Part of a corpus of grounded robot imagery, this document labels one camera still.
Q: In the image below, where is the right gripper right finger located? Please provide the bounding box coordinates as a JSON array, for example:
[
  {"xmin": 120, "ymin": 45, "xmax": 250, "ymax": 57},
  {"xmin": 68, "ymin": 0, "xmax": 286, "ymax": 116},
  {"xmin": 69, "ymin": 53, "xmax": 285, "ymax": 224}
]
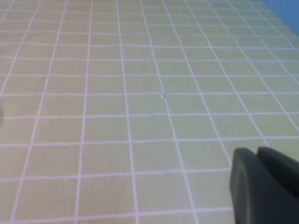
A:
[{"xmin": 256, "ymin": 146, "xmax": 299, "ymax": 224}]

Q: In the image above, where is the green checked tablecloth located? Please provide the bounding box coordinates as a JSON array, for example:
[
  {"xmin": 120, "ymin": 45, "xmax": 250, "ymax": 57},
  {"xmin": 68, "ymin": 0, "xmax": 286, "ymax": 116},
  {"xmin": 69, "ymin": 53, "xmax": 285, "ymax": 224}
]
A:
[{"xmin": 0, "ymin": 0, "xmax": 299, "ymax": 224}]

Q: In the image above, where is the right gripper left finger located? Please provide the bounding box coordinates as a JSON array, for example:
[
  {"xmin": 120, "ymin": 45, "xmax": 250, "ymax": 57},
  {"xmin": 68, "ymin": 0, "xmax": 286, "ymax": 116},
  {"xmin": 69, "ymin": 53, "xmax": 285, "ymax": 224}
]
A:
[{"xmin": 228, "ymin": 147, "xmax": 276, "ymax": 224}]

